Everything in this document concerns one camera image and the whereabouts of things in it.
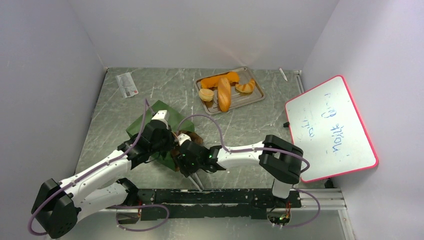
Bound green paper bag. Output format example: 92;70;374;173
117;100;203;172

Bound metal tongs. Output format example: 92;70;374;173
188;173;204;192

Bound fake round bread roll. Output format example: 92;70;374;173
198;88;215;102

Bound metal baking tray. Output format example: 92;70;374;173
193;67;268;116

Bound fake baguette loaf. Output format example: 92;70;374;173
217;78;231;112

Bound fake croissant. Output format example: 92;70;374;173
235;78;256;94

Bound orange fake braided bread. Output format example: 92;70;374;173
200;71;240;89

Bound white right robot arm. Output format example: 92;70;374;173
175;133;303;207

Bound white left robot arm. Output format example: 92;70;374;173
27;114;175;239

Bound white paper receipt card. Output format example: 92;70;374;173
116;72;139;98

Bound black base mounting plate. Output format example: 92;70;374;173
122;188;302;221

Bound white marker pen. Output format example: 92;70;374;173
278;67;288;82

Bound pink framed whiteboard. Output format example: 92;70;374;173
285;75;379;183

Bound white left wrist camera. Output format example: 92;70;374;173
150;110;170;130

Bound aluminium rail frame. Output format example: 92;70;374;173
91;188;346;227

